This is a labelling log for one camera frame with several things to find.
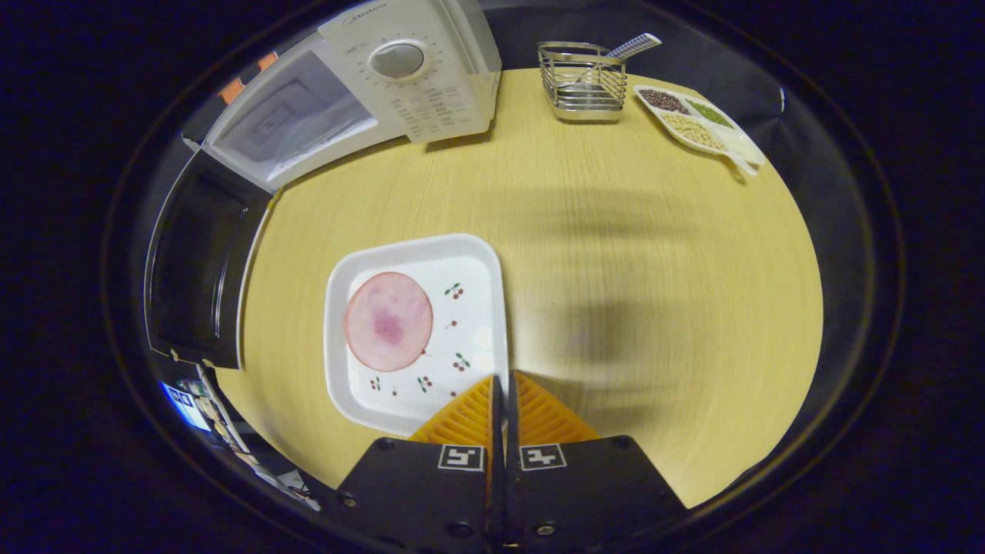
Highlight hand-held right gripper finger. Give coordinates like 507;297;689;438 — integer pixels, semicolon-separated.
505;369;690;552
335;375;506;554

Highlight metal wire basket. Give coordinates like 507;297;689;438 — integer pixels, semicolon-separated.
537;41;628;122

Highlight pink ham slice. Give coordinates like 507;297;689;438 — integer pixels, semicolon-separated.
343;272;434;372

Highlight checked handle spoon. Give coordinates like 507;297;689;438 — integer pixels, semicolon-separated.
573;32;663;85

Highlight white square cherry plate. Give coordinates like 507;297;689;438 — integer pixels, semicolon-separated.
323;233;510;438

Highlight white divided bean dish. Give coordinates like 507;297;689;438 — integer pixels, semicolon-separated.
633;85;767;178

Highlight colourful printed clutter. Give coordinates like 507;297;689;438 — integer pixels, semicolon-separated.
160;365;322;512

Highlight white microwave oven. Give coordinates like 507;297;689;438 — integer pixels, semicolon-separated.
145;0;503;372

